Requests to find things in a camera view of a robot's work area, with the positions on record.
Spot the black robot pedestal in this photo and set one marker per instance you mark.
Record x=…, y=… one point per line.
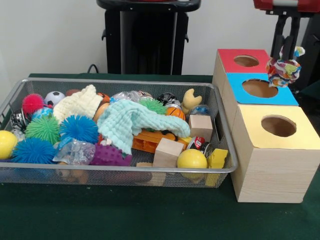
x=140, y=45

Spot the yellow smiley face ball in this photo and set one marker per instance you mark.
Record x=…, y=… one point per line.
x=192, y=160

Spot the small blue spiky ball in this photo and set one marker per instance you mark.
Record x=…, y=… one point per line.
x=77, y=128

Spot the dark green table cloth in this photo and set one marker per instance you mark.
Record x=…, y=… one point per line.
x=150, y=215
x=311, y=100

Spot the cream white cloth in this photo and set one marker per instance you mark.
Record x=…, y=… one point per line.
x=77, y=102

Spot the wooden box with three holes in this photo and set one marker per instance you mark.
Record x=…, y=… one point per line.
x=275, y=175

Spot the large blue spiky ball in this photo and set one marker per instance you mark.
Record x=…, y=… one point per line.
x=32, y=151

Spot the crushed clear plastic bottle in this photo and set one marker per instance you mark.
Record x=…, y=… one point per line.
x=72, y=152

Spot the small bright dotted fabric scrunchie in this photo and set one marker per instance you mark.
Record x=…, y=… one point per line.
x=282, y=71

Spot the pink spiky ball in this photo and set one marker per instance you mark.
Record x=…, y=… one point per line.
x=32, y=102

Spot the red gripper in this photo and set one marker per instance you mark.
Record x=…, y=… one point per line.
x=307, y=6

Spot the yellow cheese wedge toy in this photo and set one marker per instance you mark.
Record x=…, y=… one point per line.
x=216, y=157

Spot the purple knobbly rubber toy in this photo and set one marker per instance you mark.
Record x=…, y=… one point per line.
x=110, y=156

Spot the mint green cloth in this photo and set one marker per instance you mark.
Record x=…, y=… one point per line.
x=130, y=120

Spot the plain yellow ball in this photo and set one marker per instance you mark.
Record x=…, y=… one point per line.
x=6, y=144

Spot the black and white soccer ball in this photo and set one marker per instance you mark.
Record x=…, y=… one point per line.
x=53, y=98

